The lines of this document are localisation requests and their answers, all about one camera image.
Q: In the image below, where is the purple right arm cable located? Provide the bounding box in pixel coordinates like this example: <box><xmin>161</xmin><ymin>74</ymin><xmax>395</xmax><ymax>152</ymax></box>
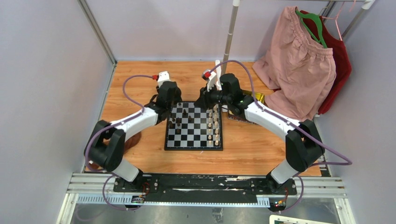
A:
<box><xmin>207</xmin><ymin>60</ymin><xmax>353</xmax><ymax>214</ymax></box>

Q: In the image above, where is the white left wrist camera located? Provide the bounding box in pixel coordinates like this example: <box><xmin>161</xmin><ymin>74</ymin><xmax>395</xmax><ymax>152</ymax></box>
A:
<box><xmin>152</xmin><ymin>71</ymin><xmax>171</xmax><ymax>87</ymax></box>

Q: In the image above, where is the white clothes rack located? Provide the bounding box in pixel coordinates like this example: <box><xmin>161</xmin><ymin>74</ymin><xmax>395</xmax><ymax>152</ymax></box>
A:
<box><xmin>214</xmin><ymin>0</ymin><xmax>375</xmax><ymax>77</ymax></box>

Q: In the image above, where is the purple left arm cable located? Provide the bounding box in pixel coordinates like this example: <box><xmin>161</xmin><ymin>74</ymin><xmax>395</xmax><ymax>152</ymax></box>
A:
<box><xmin>85</xmin><ymin>74</ymin><xmax>160</xmax><ymax>212</ymax></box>

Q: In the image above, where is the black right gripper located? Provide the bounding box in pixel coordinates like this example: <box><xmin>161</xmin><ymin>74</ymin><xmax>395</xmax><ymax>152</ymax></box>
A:
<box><xmin>194</xmin><ymin>82</ymin><xmax>232</xmax><ymax>111</ymax></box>

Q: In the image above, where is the gold tin box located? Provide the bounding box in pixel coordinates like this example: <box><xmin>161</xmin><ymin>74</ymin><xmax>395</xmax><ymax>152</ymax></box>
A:
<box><xmin>227</xmin><ymin>90</ymin><xmax>256</xmax><ymax>125</ymax></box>

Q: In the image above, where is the brown cloth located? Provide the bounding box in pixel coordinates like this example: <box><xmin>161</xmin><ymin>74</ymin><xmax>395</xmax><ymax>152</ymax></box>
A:
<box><xmin>123</xmin><ymin>132</ymin><xmax>142</xmax><ymax>154</ymax></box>

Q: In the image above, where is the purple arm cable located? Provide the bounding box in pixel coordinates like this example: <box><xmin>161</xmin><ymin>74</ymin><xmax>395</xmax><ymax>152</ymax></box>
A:
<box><xmin>85</xmin><ymin>74</ymin><xmax>160</xmax><ymax>212</ymax></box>
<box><xmin>207</xmin><ymin>60</ymin><xmax>353</xmax><ymax>214</ymax></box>

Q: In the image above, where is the red garment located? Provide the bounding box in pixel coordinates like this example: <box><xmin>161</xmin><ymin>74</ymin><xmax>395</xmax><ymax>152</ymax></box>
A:
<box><xmin>294</xmin><ymin>8</ymin><xmax>352</xmax><ymax>117</ymax></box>

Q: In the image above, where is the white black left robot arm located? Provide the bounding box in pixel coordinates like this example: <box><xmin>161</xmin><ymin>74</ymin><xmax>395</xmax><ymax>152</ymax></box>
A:
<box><xmin>84</xmin><ymin>81</ymin><xmax>182</xmax><ymax>193</ymax></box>

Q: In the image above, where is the green clothes hanger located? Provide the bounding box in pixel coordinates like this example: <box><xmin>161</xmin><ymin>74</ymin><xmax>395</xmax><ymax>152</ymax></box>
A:
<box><xmin>296</xmin><ymin>10</ymin><xmax>328</xmax><ymax>49</ymax></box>

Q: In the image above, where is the pink garment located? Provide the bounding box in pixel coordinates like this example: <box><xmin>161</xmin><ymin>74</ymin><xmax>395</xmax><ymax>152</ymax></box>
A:
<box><xmin>252</xmin><ymin>7</ymin><xmax>336</xmax><ymax>121</ymax></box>

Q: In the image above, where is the black white chess board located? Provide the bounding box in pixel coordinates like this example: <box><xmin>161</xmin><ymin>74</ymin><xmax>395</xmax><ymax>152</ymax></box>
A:
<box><xmin>164</xmin><ymin>101</ymin><xmax>223</xmax><ymax>151</ymax></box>

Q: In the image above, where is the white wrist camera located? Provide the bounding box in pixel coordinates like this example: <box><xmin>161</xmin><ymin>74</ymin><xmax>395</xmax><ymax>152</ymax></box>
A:
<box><xmin>202</xmin><ymin>70</ymin><xmax>220</xmax><ymax>92</ymax></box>
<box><xmin>152</xmin><ymin>71</ymin><xmax>171</xmax><ymax>87</ymax></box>

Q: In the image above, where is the white tablet corner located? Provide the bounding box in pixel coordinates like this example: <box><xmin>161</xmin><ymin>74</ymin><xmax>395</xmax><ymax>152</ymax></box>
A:
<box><xmin>269</xmin><ymin>215</ymin><xmax>331</xmax><ymax>224</ymax></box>

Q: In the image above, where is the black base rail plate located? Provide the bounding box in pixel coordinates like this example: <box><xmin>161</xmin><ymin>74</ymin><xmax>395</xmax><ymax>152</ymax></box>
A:
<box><xmin>113</xmin><ymin>174</ymin><xmax>297</xmax><ymax>203</ymax></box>

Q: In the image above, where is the aluminium frame post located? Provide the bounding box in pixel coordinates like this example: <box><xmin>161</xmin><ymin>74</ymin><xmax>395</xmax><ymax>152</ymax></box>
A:
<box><xmin>77</xmin><ymin>0</ymin><xmax>117</xmax><ymax>67</ymax></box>

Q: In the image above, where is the pink clothes hanger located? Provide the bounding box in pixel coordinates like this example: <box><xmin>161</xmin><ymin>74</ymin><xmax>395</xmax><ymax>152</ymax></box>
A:
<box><xmin>320</xmin><ymin>0</ymin><xmax>357</xmax><ymax>41</ymax></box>

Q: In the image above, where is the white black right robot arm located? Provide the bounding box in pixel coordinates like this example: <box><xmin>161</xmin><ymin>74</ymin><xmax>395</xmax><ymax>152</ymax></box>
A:
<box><xmin>194</xmin><ymin>72</ymin><xmax>325</xmax><ymax>195</ymax></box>

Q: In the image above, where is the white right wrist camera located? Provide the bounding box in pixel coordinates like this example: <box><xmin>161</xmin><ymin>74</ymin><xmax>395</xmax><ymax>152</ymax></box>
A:
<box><xmin>202</xmin><ymin>70</ymin><xmax>220</xmax><ymax>92</ymax></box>

